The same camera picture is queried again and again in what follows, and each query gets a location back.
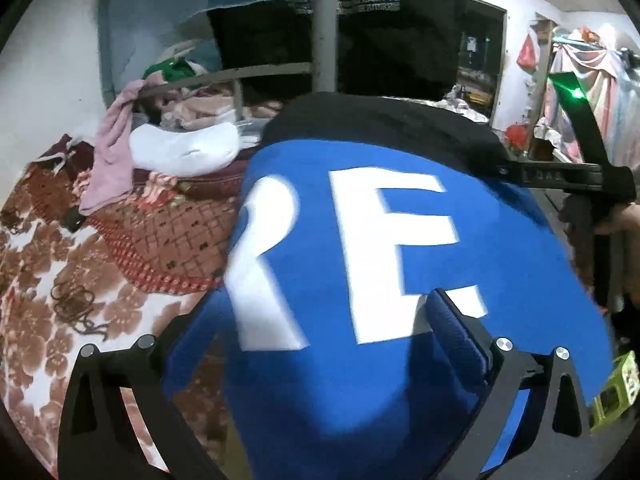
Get white sock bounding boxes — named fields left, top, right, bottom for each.
left=129, top=122, right=240, bottom=178

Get black printed hanging shirt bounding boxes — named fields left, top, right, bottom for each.
left=207, top=0, right=468, bottom=101

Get floral brown red bed blanket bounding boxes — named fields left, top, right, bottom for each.
left=1, top=136, right=247, bottom=479

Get pink cloth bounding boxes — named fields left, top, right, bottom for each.
left=79, top=79, right=144, bottom=217

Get grey metal bed frame post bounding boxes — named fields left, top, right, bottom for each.
left=311, top=0, right=338, bottom=92

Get blue and black hooded jacket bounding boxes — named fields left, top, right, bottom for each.
left=163, top=93, right=613, bottom=479

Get person's right hand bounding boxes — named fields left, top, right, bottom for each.
left=596, top=203, right=640, bottom=235

